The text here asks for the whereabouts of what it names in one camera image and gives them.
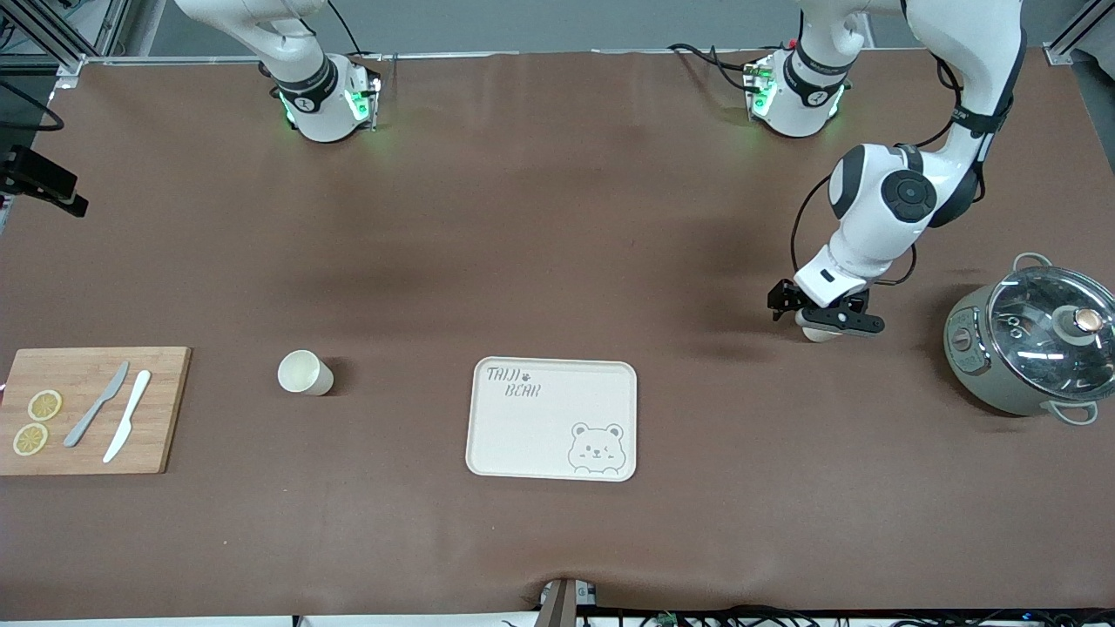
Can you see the aluminium frame profile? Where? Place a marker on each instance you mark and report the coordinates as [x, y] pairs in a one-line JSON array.
[[65, 63], [1067, 43]]

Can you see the yellow lemon slice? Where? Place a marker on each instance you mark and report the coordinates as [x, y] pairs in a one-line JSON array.
[[30, 439], [44, 405]]

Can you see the cream tray with bear print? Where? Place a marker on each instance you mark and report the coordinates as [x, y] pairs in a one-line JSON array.
[[540, 435]]

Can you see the glass pot lid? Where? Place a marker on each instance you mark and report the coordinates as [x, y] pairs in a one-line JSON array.
[[1037, 348]]

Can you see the bamboo cutting board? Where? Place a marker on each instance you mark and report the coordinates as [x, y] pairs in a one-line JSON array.
[[165, 418]]

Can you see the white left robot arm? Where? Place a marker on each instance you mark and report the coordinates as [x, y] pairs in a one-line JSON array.
[[880, 218]]

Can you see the grey plastic knife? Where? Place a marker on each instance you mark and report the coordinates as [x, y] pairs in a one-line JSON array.
[[96, 405]]

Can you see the brown table mat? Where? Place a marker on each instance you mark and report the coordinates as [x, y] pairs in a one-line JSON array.
[[557, 218]]

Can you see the white plastic cup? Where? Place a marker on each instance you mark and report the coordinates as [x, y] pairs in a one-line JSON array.
[[817, 335], [300, 372]]

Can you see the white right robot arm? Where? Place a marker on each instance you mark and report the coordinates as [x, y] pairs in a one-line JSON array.
[[305, 87]]

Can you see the white plastic knife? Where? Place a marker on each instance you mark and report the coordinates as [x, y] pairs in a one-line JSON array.
[[131, 409]]

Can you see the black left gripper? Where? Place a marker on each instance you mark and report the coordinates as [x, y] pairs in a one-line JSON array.
[[783, 297]]

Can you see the grey cooking pot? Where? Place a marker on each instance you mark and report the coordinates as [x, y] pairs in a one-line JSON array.
[[976, 374]]

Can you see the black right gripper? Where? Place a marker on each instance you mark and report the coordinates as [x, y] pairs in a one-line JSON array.
[[43, 171]]

